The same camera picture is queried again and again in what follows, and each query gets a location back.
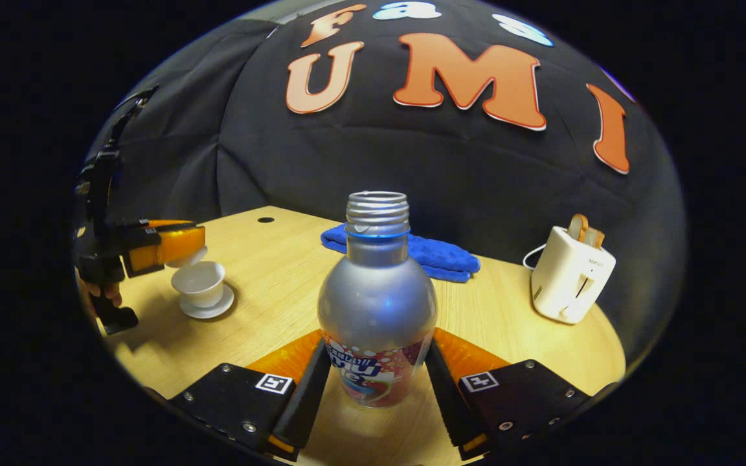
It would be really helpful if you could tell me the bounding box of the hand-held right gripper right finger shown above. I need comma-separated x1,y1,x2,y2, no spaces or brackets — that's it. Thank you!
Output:
425,327,597,461

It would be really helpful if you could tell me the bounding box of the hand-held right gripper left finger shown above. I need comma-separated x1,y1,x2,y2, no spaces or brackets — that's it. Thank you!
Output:
169,329,333,461

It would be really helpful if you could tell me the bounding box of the white teacup lid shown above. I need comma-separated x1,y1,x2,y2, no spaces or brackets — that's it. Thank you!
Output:
164,245,209,269

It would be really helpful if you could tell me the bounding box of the white teacup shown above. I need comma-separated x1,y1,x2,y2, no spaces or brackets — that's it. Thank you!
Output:
171,260,226,309

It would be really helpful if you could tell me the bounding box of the silver water bottle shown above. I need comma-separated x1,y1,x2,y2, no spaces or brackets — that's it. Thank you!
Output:
317,191,439,408

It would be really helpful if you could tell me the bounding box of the white saucer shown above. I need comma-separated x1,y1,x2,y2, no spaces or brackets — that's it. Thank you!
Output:
179,283,235,320

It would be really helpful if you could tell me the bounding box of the blue towel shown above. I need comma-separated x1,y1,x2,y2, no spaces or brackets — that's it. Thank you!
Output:
320,223,481,283

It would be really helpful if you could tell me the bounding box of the white toaster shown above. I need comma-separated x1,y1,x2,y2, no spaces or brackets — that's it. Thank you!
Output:
531,225,616,324

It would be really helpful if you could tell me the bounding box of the white toaster cable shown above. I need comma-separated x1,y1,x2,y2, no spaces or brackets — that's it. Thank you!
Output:
522,243,547,271

